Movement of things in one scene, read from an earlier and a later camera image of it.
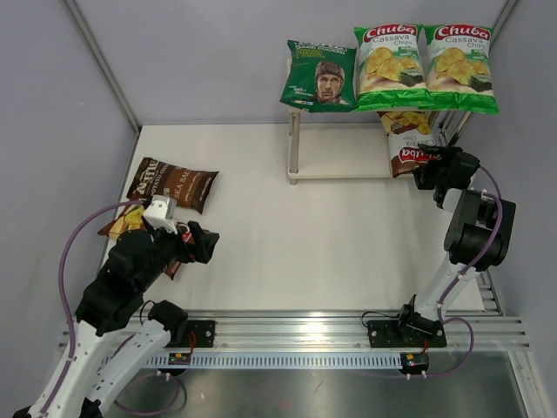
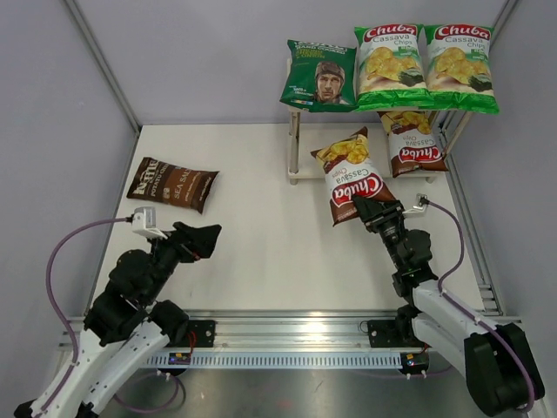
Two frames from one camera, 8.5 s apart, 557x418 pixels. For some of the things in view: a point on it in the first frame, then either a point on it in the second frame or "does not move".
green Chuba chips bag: (391, 71) does not move
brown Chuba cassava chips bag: (406, 131) does not move
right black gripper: (448, 153) → (369, 209)
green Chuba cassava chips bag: (459, 68) does not move
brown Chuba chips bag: (131, 218) → (350, 171)
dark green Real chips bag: (319, 77) does not move
